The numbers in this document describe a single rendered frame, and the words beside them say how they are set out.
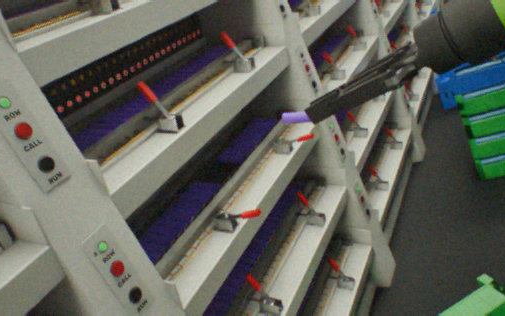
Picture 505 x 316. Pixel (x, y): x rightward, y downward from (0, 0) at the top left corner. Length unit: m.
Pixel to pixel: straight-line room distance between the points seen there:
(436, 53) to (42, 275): 0.52
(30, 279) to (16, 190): 0.09
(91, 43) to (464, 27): 0.46
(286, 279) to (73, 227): 0.50
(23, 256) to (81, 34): 0.28
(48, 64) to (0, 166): 0.14
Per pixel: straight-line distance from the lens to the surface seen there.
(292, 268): 0.94
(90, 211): 0.56
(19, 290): 0.53
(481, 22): 0.59
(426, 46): 0.61
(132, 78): 0.89
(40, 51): 0.58
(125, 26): 0.69
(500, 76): 1.54
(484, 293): 0.98
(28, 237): 0.55
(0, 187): 0.53
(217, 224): 0.77
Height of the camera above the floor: 0.87
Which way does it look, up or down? 19 degrees down
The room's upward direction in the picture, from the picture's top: 27 degrees counter-clockwise
